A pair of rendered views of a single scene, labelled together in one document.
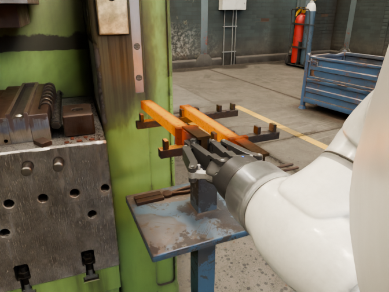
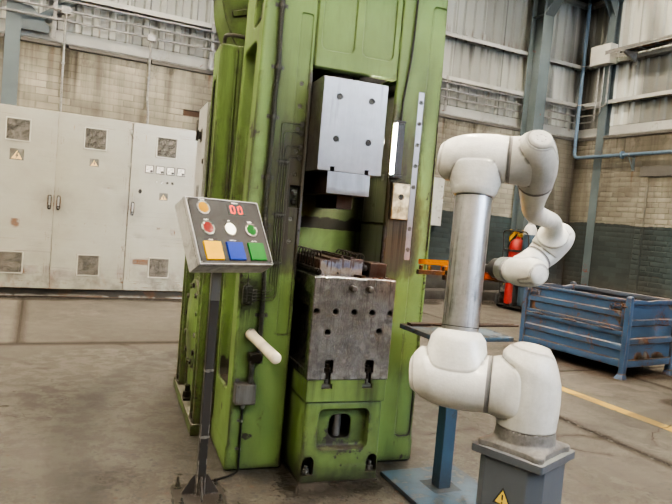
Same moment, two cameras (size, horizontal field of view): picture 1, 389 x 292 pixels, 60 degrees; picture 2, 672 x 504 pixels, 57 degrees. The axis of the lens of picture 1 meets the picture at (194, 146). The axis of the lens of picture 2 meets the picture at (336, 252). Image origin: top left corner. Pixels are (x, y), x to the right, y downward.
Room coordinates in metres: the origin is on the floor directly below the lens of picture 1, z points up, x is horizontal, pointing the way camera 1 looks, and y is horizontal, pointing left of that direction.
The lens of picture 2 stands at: (-1.85, 0.54, 1.16)
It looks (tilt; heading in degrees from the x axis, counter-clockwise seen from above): 3 degrees down; 0
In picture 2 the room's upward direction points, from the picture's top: 5 degrees clockwise
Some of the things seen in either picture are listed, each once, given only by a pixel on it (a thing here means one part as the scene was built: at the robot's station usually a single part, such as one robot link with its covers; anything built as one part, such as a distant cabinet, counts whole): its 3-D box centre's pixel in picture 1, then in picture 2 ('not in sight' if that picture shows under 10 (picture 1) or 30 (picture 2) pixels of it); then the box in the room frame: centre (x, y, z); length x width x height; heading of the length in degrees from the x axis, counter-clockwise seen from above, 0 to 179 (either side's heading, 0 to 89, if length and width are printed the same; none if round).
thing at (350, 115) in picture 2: not in sight; (345, 133); (1.06, 0.53, 1.56); 0.42 x 0.39 x 0.40; 20
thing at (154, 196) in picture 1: (223, 181); (465, 324); (0.98, -0.10, 0.73); 0.60 x 0.04 x 0.01; 114
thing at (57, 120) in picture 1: (57, 109); not in sight; (1.05, 0.45, 0.95); 0.34 x 0.03 x 0.03; 20
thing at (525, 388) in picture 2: not in sight; (525, 384); (-0.23, 0.00, 0.77); 0.18 x 0.16 x 0.22; 74
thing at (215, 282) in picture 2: not in sight; (209, 364); (0.59, 1.00, 0.54); 0.04 x 0.04 x 1.08; 20
